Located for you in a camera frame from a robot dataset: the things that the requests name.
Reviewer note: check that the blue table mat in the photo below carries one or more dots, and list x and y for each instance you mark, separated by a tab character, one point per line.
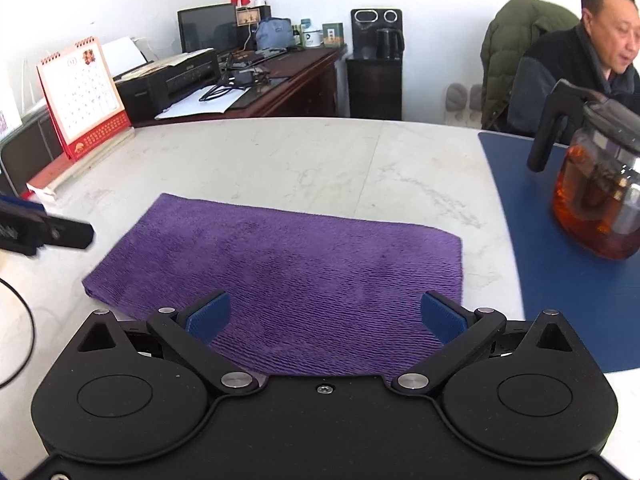
599	297

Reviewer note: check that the red desk calendar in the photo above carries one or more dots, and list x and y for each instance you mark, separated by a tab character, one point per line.
82	99

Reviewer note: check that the purple microfiber towel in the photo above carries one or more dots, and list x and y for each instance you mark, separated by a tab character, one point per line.
310	295

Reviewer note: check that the white paper sheet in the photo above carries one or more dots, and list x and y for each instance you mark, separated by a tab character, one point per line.
207	100

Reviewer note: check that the grey plush slippers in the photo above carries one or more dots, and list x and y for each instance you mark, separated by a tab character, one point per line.
463	105

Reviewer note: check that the black kettle appliance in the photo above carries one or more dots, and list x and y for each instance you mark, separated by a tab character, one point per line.
377	34

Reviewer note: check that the seated man in black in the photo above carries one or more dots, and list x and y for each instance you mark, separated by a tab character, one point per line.
597	54

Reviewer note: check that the black cabinet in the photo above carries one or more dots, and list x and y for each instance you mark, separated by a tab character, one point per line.
375	88

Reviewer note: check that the black computer monitor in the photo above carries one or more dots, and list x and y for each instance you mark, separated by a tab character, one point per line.
208	27

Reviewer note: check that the glass teapot with tea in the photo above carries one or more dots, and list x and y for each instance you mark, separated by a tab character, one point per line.
596	193

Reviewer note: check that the black printer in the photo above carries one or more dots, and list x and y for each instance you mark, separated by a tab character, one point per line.
152	88

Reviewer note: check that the green puffer jacket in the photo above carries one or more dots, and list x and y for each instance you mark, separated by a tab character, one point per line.
514	29

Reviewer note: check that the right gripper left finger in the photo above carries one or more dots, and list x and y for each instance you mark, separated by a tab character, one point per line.
188	334

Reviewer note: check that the dark wooden desk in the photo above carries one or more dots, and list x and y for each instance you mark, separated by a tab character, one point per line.
301	84

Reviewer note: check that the red cover book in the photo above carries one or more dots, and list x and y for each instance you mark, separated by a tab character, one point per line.
52	181

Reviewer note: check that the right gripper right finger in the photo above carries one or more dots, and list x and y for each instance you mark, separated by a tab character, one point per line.
464	335

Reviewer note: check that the blue bag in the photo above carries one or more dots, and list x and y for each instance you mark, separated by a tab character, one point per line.
275	33

